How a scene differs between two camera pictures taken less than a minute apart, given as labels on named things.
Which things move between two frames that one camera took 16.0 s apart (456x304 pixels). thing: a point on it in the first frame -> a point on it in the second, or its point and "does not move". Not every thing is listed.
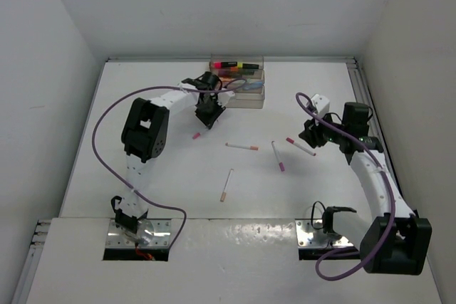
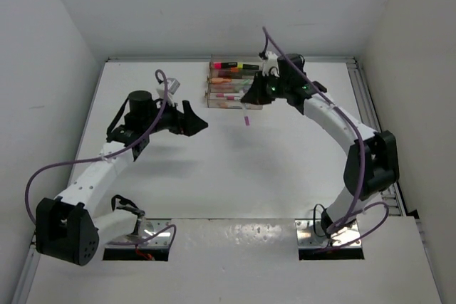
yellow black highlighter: (247, 65) does not move
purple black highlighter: (236, 73) does not move
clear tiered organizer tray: (249, 84) does not move
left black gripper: (208, 120) -> (186, 123)
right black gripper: (311, 133) -> (254, 95)
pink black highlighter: (219, 65) does not move
